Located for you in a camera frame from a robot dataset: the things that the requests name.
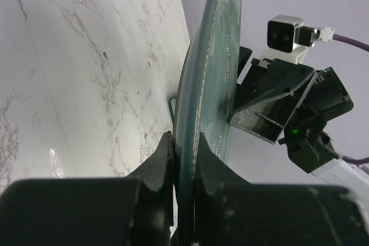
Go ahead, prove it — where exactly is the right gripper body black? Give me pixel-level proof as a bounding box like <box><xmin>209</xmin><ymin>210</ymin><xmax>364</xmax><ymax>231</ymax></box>
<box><xmin>239</xmin><ymin>47</ymin><xmax>354</xmax><ymax>173</ymax></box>

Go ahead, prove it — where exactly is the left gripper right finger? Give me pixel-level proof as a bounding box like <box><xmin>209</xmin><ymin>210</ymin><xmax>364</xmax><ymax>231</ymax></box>
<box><xmin>194</xmin><ymin>135</ymin><xmax>368</xmax><ymax>245</ymax></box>

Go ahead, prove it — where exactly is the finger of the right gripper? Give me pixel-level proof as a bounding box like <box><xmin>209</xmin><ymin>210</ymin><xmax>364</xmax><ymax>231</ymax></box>
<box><xmin>227</xmin><ymin>67</ymin><xmax>317</xmax><ymax>144</ymax></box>

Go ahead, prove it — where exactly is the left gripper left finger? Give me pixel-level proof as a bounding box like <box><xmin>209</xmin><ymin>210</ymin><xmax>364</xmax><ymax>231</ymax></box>
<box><xmin>1</xmin><ymin>132</ymin><xmax>174</xmax><ymax>245</ymax></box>

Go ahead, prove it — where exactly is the pale green ceramic plate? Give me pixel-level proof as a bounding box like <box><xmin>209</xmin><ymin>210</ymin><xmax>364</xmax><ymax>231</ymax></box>
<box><xmin>173</xmin><ymin>0</ymin><xmax>242</xmax><ymax>245</ymax></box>

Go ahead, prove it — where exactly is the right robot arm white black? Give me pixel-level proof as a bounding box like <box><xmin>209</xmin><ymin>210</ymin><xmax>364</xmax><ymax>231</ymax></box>
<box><xmin>228</xmin><ymin>47</ymin><xmax>368</xmax><ymax>191</ymax></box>

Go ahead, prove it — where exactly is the green mat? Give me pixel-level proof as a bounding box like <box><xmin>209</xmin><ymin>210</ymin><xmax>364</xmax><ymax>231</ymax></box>
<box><xmin>168</xmin><ymin>96</ymin><xmax>177</xmax><ymax>121</ymax></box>

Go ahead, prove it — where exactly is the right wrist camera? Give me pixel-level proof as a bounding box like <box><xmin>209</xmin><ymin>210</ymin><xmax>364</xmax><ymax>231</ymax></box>
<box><xmin>260</xmin><ymin>15</ymin><xmax>334</xmax><ymax>65</ymax></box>

